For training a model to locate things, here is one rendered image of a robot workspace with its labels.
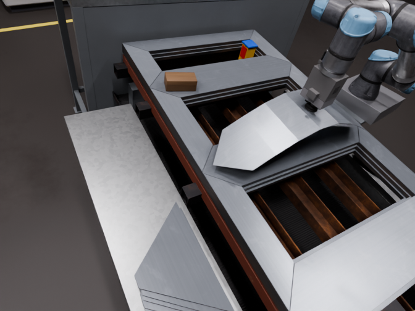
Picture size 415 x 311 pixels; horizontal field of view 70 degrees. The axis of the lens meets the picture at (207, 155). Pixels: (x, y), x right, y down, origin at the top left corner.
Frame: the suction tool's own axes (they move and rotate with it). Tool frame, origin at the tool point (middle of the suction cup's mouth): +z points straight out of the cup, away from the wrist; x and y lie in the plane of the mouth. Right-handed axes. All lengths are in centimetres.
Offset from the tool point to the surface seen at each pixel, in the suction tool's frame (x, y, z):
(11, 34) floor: -46, -266, 102
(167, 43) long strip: -6, -75, 16
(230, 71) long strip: 8.0, -44.8, 15.8
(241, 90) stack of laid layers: 5.8, -34.3, 17.9
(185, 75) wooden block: -17.2, -44.7, 10.7
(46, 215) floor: -81, -71, 101
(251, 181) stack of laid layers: -25.3, 5.1, 15.7
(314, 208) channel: 1.3, 20.5, 33.7
